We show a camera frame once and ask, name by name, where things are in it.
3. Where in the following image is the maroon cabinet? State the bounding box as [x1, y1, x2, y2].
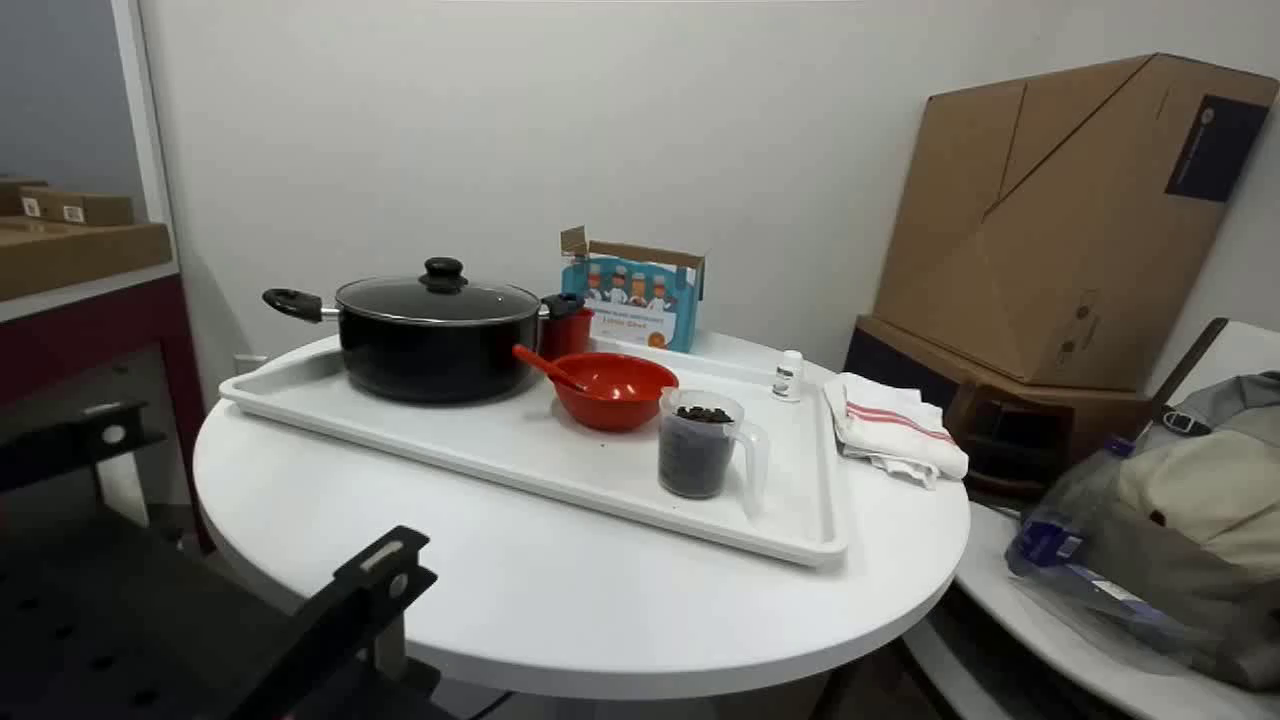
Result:
[0, 273, 211, 553]

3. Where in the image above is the black perforated mounting table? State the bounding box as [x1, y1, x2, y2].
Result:
[0, 396, 442, 720]

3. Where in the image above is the wooden shelf box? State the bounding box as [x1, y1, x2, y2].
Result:
[0, 178, 175, 305]

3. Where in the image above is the dark low box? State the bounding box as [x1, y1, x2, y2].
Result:
[843, 312, 1150, 507]

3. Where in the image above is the red cup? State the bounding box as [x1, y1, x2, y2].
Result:
[534, 305, 597, 361]

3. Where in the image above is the grey beige backpack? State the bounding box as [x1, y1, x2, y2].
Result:
[1002, 368, 1280, 694]

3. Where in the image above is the red plastic bowl with handle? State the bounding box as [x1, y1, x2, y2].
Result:
[513, 340, 683, 438]

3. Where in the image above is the large brown cardboard box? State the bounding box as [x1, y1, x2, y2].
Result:
[873, 54, 1280, 396]

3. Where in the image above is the white rectangular tray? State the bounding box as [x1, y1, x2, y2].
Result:
[214, 333, 853, 578]

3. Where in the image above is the small dark grey cup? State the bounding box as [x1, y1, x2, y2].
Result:
[655, 385, 777, 515]

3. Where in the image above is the white towel with red stripes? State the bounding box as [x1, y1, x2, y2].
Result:
[818, 368, 970, 487]

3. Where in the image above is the glass pot lid black knob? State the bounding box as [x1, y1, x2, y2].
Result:
[332, 257, 545, 330]

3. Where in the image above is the black metal camera bracket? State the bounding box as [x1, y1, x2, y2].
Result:
[223, 523, 442, 720]

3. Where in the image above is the blue cardboard box with chefs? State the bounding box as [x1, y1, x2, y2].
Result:
[556, 224, 708, 355]

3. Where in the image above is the black cooking pot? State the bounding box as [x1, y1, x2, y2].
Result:
[260, 284, 591, 410]

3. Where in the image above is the small white bottle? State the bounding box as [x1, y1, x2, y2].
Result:
[773, 350, 809, 404]

